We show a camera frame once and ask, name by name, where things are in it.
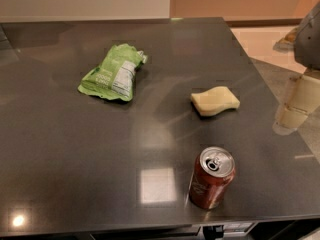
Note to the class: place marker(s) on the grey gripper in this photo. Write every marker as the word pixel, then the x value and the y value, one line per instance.
pixel 309 42

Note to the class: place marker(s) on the green rice chip bag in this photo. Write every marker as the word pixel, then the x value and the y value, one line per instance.
pixel 113 78

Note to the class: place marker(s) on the yellow sponge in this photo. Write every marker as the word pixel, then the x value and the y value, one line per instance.
pixel 214 101

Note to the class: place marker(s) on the red soda can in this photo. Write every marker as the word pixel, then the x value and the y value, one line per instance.
pixel 214 170

